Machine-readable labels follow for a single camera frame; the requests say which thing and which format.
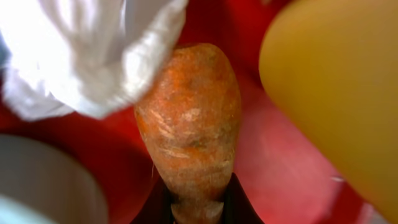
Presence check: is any light blue bowl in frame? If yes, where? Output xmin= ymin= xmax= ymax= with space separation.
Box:
xmin=1 ymin=134 xmax=109 ymax=224

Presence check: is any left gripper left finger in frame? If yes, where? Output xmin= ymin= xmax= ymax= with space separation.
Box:
xmin=130 ymin=178 xmax=173 ymax=224

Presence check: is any white napkin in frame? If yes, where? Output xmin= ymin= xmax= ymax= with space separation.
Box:
xmin=1 ymin=0 xmax=187 ymax=121

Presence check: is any red serving tray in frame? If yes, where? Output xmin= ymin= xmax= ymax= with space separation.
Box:
xmin=1 ymin=1 xmax=373 ymax=224

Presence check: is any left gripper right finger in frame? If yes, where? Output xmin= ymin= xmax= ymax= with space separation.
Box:
xmin=222 ymin=173 xmax=264 ymax=224

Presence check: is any yellow plastic cup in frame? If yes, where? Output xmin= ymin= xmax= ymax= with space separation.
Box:
xmin=259 ymin=0 xmax=397 ymax=223

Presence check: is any orange carrot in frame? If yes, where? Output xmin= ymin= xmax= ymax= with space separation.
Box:
xmin=134 ymin=44 xmax=242 ymax=223

